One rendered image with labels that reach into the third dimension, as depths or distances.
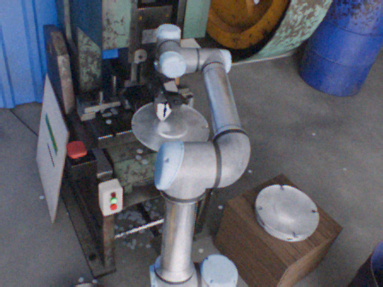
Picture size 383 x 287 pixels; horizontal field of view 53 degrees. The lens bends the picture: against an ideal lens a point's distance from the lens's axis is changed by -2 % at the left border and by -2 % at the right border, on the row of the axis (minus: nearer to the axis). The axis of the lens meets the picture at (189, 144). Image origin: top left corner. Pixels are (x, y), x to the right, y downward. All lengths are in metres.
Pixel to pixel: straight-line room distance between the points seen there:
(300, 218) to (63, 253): 1.13
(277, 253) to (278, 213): 0.19
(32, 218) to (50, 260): 0.28
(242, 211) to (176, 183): 0.91
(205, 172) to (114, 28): 0.60
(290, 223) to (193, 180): 0.92
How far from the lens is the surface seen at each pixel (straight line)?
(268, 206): 1.81
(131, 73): 1.47
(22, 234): 2.13
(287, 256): 1.72
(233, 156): 0.94
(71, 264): 2.00
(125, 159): 1.51
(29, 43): 2.66
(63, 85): 1.79
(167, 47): 1.22
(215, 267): 1.21
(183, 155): 0.91
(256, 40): 1.46
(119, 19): 1.30
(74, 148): 1.39
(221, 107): 1.06
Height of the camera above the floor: 1.70
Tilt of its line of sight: 41 degrees down
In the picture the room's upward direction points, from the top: 10 degrees clockwise
